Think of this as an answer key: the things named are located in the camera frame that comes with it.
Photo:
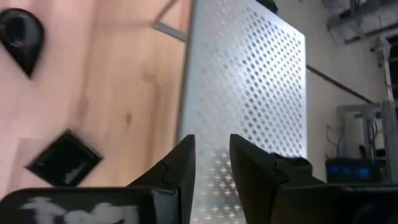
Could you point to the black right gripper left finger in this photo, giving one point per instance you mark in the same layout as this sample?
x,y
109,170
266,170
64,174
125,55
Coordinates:
x,y
177,168

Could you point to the small square black plate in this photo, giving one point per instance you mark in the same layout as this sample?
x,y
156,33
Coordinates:
x,y
63,160

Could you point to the grey metal rack frame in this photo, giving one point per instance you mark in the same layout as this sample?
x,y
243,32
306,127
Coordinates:
x,y
388,140

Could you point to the black teardrop plate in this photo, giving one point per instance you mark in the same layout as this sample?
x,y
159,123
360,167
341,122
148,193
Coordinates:
x,y
21,37

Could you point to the black box with blue display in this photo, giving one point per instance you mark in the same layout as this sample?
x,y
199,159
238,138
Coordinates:
x,y
351,171

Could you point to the grey perforated metal shelf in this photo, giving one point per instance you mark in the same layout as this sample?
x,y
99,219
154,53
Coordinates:
x,y
248,93

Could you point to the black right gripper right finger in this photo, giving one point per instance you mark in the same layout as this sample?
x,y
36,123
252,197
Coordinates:
x,y
255,174

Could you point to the grey metal table frame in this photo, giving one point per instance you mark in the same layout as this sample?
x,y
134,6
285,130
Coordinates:
x,y
357,21

